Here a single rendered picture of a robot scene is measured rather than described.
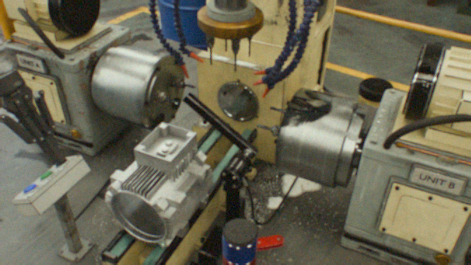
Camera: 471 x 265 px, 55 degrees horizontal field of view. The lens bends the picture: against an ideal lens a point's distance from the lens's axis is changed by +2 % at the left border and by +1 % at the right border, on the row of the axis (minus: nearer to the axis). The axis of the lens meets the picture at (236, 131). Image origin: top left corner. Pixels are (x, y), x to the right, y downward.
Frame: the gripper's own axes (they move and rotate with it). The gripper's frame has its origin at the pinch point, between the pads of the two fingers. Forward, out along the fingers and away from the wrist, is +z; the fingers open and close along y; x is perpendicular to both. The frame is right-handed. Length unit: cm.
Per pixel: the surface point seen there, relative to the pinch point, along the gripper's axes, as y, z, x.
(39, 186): -9.0, 4.3, -2.2
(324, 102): 41, 20, -52
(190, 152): 13.0, 13.7, -28.0
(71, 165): -0.3, 5.1, -3.5
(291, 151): 30, 27, -44
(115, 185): -2.3, 10.7, -17.3
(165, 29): 204, 15, 126
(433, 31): 249, 84, -44
